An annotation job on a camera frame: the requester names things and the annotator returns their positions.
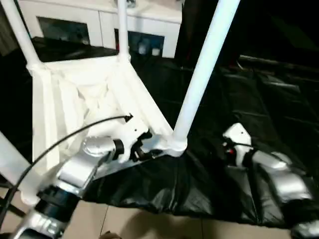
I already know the dark low shelf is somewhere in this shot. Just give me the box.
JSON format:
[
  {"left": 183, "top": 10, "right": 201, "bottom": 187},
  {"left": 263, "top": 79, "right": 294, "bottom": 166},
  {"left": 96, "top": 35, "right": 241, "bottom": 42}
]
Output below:
[{"left": 238, "top": 54, "right": 319, "bottom": 68}]

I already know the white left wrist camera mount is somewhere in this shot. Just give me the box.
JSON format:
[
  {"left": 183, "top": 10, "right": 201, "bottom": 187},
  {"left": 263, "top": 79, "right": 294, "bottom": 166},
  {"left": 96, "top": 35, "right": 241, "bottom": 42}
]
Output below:
[{"left": 115, "top": 116, "right": 151, "bottom": 163}]

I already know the black work mat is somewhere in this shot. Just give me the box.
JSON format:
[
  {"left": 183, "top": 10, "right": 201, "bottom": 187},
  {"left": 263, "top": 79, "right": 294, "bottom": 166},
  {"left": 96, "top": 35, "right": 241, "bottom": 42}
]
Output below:
[{"left": 0, "top": 36, "right": 319, "bottom": 230}]

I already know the small brown rounded object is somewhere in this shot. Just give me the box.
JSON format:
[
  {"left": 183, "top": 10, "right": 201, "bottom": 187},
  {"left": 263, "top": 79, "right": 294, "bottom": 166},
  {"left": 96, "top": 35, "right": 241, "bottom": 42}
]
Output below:
[{"left": 99, "top": 231, "right": 123, "bottom": 239}]

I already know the white plastic table top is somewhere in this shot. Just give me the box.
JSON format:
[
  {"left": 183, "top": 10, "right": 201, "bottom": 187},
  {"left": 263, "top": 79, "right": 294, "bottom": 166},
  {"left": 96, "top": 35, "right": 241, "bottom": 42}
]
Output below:
[{"left": 20, "top": 54, "right": 188, "bottom": 205}]

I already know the dark metal stand frame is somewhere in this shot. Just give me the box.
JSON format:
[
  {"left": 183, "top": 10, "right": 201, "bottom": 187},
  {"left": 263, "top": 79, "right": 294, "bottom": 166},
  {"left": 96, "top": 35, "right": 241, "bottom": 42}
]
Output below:
[{"left": 0, "top": 181, "right": 26, "bottom": 218}]

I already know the white glass-door cabinet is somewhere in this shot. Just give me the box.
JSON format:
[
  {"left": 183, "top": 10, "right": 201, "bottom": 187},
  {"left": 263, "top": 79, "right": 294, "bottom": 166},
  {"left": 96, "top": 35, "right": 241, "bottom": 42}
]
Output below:
[{"left": 16, "top": 0, "right": 183, "bottom": 58}]

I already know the grey curtain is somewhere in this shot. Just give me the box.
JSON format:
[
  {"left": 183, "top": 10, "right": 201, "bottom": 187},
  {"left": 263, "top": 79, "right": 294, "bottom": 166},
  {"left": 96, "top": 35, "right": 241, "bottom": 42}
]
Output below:
[{"left": 0, "top": 0, "right": 23, "bottom": 56}]

